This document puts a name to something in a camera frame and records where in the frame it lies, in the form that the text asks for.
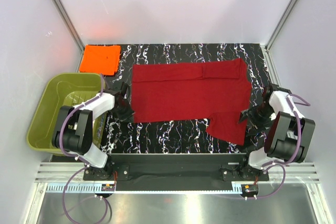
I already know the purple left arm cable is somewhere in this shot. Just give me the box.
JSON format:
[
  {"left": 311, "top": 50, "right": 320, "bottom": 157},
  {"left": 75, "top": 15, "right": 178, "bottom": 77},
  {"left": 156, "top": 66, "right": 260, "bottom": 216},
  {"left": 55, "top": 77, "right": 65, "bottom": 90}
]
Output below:
[{"left": 59, "top": 73, "right": 113, "bottom": 222}]

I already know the olive green plastic bin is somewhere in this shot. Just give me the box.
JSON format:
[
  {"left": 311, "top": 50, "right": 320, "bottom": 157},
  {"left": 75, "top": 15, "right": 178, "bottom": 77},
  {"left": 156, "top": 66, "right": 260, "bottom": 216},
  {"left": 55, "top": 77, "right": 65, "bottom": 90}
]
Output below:
[{"left": 26, "top": 73, "right": 101, "bottom": 156}]

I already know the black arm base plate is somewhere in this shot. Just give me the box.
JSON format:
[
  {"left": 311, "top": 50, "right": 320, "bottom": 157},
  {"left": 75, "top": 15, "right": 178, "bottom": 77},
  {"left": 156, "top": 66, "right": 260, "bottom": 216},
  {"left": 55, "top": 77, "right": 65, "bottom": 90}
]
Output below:
[{"left": 83, "top": 154, "right": 269, "bottom": 194}]

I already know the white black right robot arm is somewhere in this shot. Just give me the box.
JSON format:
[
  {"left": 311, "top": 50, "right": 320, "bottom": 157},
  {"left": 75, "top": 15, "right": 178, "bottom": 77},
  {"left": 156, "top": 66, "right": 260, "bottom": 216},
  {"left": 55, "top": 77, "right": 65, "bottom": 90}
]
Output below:
[{"left": 237, "top": 83, "right": 316, "bottom": 180}]

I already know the folded orange t shirt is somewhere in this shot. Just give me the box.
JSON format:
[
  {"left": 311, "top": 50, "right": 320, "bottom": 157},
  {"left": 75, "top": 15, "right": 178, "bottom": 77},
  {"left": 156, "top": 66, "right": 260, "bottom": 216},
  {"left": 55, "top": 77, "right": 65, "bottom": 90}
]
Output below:
[{"left": 79, "top": 45, "right": 121, "bottom": 76}]

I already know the aluminium frame rail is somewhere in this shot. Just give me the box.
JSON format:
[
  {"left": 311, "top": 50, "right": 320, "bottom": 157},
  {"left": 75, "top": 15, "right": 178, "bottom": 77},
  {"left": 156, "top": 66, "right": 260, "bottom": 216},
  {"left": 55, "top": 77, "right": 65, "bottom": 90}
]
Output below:
[{"left": 35, "top": 162, "right": 319, "bottom": 184}]

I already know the red t shirt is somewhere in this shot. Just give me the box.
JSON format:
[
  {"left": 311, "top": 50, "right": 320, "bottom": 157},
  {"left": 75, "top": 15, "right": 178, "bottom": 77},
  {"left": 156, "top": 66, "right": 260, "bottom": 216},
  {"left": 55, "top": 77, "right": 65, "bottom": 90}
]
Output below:
[{"left": 131, "top": 58, "right": 251, "bottom": 145}]

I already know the orange connector block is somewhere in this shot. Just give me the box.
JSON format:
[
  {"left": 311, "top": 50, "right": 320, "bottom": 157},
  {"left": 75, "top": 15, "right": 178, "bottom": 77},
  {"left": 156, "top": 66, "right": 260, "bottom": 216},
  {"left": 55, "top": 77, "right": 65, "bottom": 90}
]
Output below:
[
  {"left": 242, "top": 184, "right": 259, "bottom": 193},
  {"left": 101, "top": 184, "right": 115, "bottom": 191}
]

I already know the left orange connector block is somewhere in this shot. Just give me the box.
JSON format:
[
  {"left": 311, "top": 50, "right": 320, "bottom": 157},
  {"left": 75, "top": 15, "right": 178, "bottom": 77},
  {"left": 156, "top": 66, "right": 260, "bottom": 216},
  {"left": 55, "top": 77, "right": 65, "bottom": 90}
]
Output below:
[{"left": 101, "top": 184, "right": 115, "bottom": 191}]

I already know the right orange connector block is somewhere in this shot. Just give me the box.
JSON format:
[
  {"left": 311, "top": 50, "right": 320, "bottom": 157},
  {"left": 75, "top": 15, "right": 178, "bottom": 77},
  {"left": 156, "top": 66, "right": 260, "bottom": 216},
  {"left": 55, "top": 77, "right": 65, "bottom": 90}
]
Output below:
[{"left": 242, "top": 184, "right": 259, "bottom": 193}]

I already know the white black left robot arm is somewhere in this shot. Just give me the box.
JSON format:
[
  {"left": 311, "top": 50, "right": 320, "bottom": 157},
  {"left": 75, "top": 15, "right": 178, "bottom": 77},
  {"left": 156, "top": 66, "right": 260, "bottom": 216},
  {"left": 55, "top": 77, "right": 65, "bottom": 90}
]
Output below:
[{"left": 51, "top": 81, "right": 134, "bottom": 180}]

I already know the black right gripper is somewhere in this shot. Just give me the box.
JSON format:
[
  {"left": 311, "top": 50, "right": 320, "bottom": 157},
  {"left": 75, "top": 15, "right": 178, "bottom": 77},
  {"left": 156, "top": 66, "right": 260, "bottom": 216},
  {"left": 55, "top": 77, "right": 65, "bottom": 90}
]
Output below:
[{"left": 238, "top": 102, "right": 274, "bottom": 137}]

